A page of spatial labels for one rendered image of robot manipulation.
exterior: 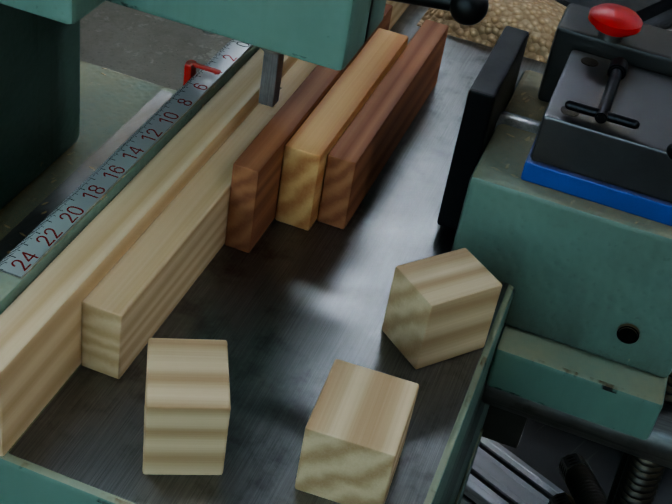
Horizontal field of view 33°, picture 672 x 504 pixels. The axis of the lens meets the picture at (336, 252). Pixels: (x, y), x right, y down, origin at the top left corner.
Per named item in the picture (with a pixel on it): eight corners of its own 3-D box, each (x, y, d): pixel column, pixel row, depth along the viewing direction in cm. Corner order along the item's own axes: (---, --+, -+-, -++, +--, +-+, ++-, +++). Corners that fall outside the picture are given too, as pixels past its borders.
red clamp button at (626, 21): (635, 46, 62) (641, 29, 61) (582, 31, 63) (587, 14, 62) (642, 25, 64) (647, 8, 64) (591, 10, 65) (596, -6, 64)
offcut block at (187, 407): (142, 475, 48) (146, 406, 46) (144, 404, 52) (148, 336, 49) (222, 476, 49) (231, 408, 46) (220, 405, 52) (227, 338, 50)
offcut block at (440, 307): (415, 370, 56) (431, 305, 53) (380, 329, 58) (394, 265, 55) (484, 348, 58) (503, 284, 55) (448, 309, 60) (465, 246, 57)
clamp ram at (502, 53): (560, 265, 64) (606, 130, 58) (435, 225, 65) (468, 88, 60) (587, 186, 71) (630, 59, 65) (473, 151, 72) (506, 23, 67)
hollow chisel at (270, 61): (272, 107, 64) (282, 28, 61) (258, 103, 64) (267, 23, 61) (278, 100, 65) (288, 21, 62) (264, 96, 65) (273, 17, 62)
